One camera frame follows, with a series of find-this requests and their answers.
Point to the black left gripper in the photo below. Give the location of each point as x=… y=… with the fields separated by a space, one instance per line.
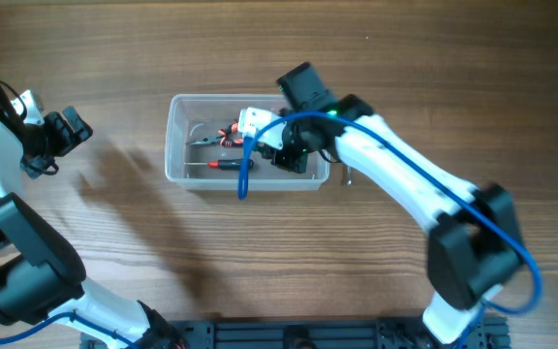
x=67 y=140

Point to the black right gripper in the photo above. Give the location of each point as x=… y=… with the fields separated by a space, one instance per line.
x=295 y=160

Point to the silver L-shaped socket wrench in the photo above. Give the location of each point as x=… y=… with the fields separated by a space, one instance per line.
x=349 y=177

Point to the orange black needle-nose pliers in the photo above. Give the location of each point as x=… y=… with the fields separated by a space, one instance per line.
x=224 y=137

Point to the black red handled screwdriver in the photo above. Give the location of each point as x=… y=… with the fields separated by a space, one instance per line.
x=223 y=164

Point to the clear plastic container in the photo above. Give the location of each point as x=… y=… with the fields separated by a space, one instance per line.
x=196 y=117

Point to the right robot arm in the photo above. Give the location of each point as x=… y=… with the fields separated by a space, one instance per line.
x=474 y=245

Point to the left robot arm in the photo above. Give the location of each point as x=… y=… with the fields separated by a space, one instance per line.
x=43 y=280

